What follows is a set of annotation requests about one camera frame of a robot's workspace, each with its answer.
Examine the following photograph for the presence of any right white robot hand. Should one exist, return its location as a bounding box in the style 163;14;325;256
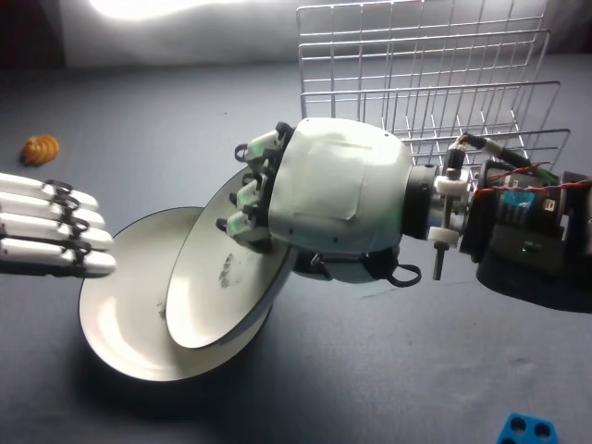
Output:
215;117;423;289

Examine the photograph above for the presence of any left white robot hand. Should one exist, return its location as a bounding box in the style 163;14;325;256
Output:
0;173;117;278

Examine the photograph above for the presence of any white plate with black rim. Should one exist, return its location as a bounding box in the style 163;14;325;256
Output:
77;205;278;383
164;164;297;352

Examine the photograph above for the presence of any orange spiral toy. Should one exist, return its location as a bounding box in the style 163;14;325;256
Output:
22;133;60;166

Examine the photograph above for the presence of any grey table cloth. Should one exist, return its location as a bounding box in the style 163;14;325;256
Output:
0;59;592;444

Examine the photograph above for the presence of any white backdrop sheet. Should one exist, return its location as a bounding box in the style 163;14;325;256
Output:
59;0;592;71

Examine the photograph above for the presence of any blue block with holes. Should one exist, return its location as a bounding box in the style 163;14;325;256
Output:
494;413;563;444

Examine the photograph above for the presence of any white wire dish rack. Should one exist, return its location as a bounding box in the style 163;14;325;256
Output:
295;0;571;186

